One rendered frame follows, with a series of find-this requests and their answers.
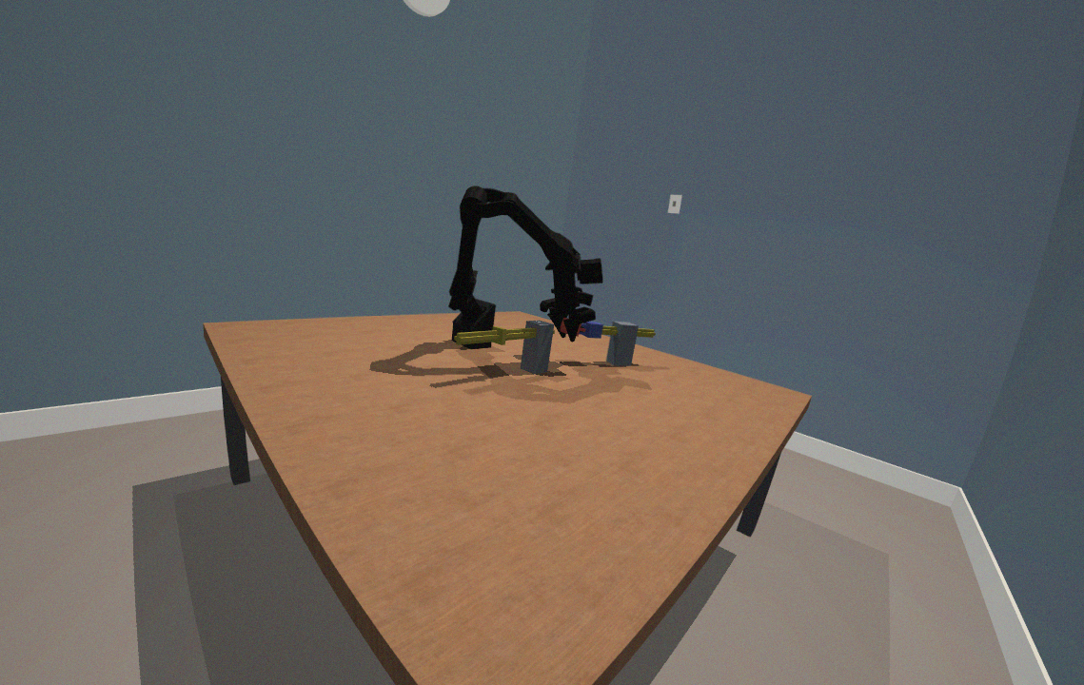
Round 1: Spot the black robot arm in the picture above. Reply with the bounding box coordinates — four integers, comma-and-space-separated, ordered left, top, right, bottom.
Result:
449, 186, 602, 323

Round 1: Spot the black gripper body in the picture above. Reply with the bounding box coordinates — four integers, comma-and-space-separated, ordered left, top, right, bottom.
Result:
540, 284, 596, 324

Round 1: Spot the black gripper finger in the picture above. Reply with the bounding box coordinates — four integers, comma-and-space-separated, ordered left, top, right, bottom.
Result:
563, 319, 580, 343
547, 313, 568, 338

